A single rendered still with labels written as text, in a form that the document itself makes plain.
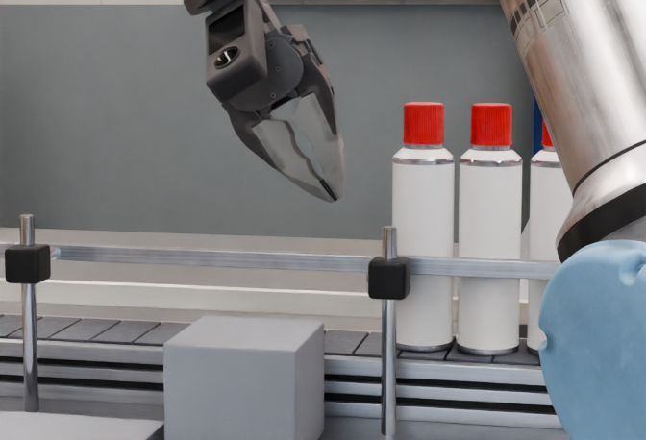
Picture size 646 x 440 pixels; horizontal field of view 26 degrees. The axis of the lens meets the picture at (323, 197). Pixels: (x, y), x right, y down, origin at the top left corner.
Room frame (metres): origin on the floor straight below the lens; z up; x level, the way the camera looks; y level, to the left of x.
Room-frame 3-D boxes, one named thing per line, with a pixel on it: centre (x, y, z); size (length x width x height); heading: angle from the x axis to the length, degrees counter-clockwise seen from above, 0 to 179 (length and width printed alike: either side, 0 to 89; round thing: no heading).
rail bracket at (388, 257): (1.09, -0.05, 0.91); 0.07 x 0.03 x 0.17; 168
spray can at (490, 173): (1.14, -0.14, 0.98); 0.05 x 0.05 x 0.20
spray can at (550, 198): (1.13, -0.19, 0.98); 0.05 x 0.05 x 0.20
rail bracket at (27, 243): (1.15, 0.24, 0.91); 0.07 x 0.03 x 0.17; 168
